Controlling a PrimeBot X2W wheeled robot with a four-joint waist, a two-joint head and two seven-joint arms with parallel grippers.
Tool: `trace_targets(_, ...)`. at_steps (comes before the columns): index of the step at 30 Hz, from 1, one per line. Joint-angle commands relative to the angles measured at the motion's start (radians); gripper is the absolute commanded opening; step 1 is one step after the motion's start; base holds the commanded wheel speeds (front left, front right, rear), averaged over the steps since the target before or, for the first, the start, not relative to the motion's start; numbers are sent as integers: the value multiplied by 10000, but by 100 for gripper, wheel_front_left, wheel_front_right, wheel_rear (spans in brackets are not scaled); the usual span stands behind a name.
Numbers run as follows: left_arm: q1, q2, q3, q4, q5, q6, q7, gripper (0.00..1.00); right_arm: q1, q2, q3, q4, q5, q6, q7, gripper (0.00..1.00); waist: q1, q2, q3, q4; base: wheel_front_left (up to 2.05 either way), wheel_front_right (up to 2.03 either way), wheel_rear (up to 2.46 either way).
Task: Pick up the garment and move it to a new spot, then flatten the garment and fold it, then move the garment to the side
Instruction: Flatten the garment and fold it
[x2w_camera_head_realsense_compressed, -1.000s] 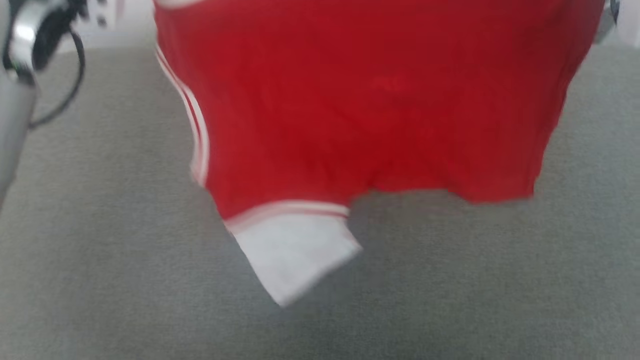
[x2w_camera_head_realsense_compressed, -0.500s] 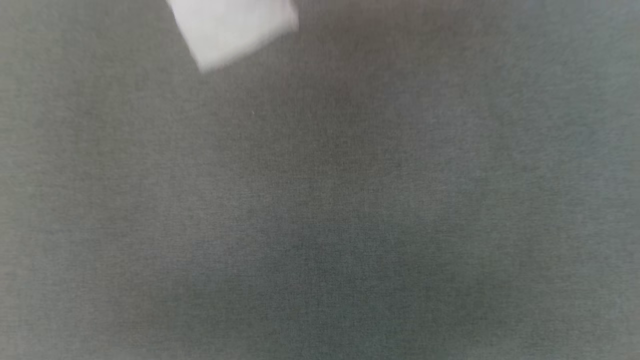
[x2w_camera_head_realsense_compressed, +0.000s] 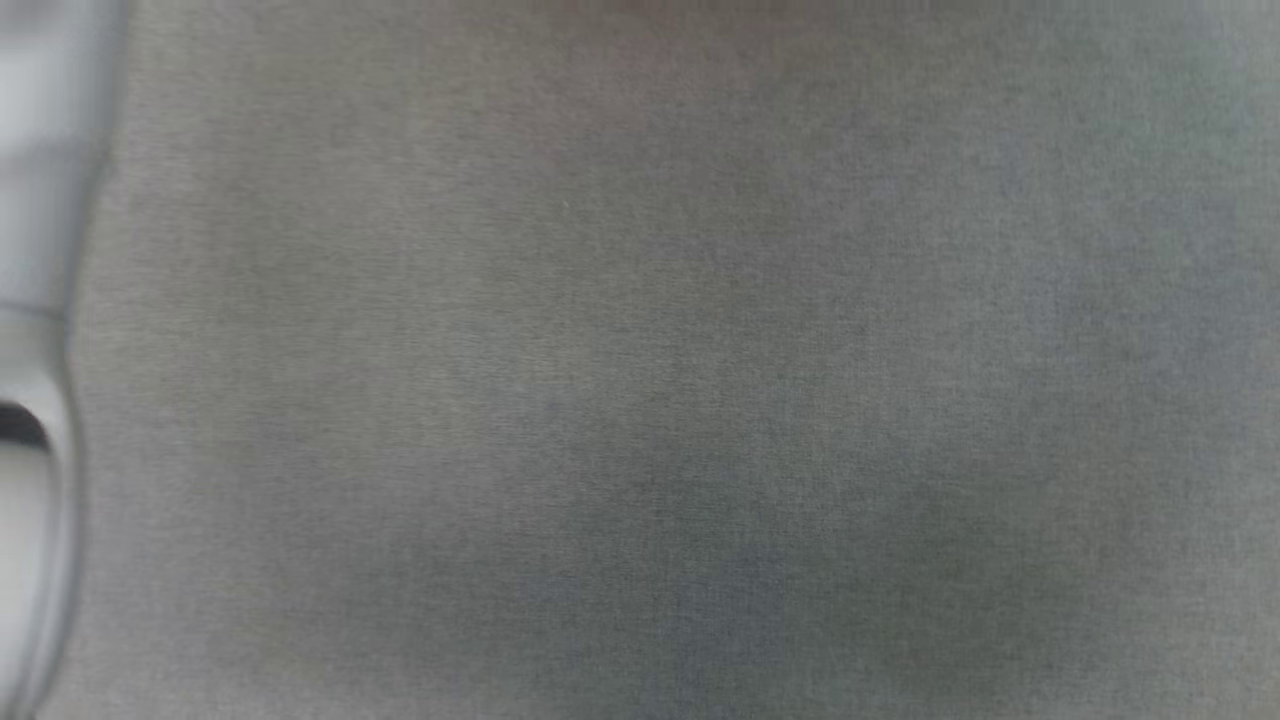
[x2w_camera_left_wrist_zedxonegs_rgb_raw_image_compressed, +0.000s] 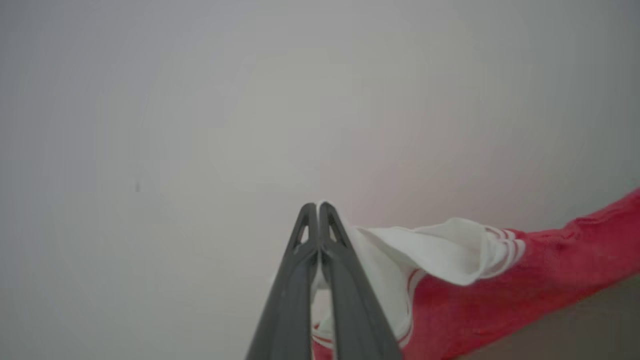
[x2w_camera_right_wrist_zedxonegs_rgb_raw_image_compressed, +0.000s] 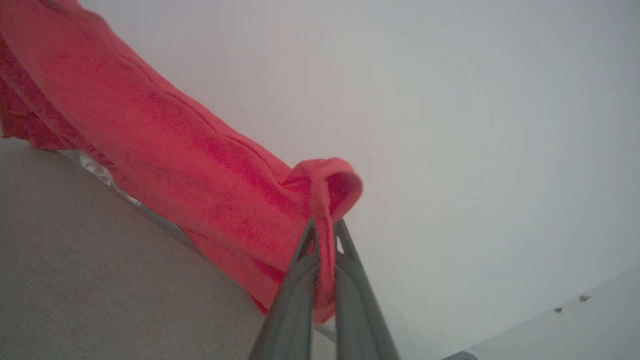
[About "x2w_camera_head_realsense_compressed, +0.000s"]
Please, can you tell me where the grey fabric sofa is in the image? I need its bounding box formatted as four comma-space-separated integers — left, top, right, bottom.
40, 0, 1280, 720

